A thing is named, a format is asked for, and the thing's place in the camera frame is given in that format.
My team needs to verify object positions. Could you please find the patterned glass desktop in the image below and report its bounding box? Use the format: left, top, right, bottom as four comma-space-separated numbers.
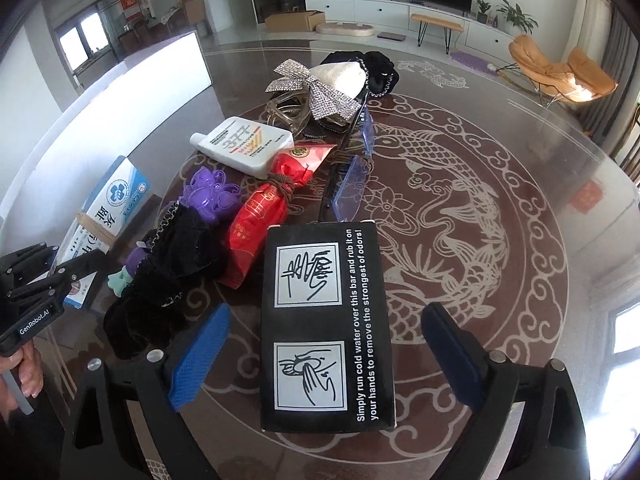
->
0, 35, 640, 480

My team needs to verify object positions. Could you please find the purple floor mat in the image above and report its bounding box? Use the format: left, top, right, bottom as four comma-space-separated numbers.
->
450, 50, 493, 74

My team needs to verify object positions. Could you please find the large white box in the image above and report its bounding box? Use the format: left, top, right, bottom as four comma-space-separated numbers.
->
0, 30, 212, 261

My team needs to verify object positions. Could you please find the silver rhinestone bow hair claw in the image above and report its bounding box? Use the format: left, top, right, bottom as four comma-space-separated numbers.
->
265, 59, 363, 121

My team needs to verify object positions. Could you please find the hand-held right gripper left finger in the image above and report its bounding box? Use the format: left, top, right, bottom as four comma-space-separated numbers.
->
60, 303, 232, 480

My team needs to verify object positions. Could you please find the black velvet scrunchie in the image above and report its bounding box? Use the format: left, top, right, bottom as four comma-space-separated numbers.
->
102, 275, 221, 361

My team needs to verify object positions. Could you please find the grey curtain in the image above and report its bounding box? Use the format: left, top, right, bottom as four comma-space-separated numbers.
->
565, 0, 640, 136

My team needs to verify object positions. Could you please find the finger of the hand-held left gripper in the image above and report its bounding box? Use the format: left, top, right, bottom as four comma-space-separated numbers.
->
7, 251, 107, 311
0, 244, 60, 286

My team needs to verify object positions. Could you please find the small wooden side cabinet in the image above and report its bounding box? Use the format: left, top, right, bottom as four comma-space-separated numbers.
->
180, 0, 206, 36

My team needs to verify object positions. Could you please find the wooden bench with black legs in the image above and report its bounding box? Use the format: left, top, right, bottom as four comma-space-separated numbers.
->
411, 13, 466, 54

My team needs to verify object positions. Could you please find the orange lounge chair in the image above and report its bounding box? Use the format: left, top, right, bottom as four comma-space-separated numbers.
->
509, 35, 618, 107

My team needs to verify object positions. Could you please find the small purple hair clip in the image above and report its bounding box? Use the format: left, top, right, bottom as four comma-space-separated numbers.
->
122, 245, 151, 273

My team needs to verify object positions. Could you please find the purple plastic hair clip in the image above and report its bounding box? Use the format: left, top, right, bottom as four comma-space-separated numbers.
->
181, 167, 241, 223

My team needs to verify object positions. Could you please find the wooden dining chair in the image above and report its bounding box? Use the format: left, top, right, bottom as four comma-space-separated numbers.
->
620, 110, 640, 181

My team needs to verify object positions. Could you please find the clear brownish hair claw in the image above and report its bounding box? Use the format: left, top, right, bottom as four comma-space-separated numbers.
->
262, 91, 313, 138

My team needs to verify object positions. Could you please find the red gift pouch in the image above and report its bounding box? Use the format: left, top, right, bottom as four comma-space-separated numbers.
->
267, 142, 340, 196
221, 182, 292, 291

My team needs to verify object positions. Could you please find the white television cabinet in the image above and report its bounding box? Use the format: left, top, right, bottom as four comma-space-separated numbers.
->
305, 0, 516, 53

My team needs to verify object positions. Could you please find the transparent blue hair clip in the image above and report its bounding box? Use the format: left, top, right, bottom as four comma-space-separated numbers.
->
330, 109, 376, 223

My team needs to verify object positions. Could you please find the black printed carton box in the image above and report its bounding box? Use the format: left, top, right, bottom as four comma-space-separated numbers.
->
260, 220, 398, 433

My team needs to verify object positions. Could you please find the beige floor cushion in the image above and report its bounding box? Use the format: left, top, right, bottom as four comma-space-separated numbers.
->
316, 22, 376, 39

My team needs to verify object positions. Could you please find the small teal hair clip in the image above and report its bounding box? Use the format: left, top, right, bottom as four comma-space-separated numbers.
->
107, 269, 133, 297

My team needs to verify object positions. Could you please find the person's left hand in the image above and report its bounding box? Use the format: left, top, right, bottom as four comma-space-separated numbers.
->
0, 344, 45, 428

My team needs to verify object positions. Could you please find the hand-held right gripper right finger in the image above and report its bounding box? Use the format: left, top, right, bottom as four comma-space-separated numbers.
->
421, 302, 588, 480

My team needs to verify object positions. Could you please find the cream knit pouch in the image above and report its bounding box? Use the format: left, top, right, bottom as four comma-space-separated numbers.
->
310, 60, 368, 103

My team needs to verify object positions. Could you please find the cardboard box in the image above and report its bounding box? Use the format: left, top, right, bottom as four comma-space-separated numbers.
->
265, 10, 326, 34

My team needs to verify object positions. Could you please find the black rhinestone-trimmed velvet bow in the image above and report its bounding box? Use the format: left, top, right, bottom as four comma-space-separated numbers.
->
142, 202, 231, 286

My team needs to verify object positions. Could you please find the blue and white carton box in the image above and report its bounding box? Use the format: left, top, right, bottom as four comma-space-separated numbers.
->
57, 155, 153, 311

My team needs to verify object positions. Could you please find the large leafy potted plant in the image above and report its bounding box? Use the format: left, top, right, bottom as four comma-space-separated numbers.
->
495, 0, 539, 36

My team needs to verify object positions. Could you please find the black rhinestone scrunchie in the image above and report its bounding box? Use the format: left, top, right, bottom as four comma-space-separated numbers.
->
362, 51, 402, 97

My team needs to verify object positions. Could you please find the white flat plastic bottle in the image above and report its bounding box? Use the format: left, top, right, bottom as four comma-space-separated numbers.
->
190, 116, 295, 179

